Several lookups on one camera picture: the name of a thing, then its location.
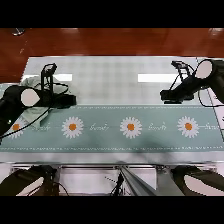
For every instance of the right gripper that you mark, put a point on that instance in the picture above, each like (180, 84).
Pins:
(176, 95)

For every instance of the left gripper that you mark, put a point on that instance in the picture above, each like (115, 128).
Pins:
(63, 100)

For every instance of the pale green T-shirt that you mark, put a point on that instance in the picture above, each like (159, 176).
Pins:
(33, 115)

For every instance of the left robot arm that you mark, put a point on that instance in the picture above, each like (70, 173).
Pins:
(11, 100)

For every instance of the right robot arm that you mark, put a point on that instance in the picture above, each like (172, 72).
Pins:
(213, 75)

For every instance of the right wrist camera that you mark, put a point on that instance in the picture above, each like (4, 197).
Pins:
(180, 65)

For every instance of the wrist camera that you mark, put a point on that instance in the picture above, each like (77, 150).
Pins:
(48, 70)
(180, 65)

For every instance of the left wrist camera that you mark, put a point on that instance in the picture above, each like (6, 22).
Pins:
(48, 70)

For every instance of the silver frame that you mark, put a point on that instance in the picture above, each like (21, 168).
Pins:
(140, 183)

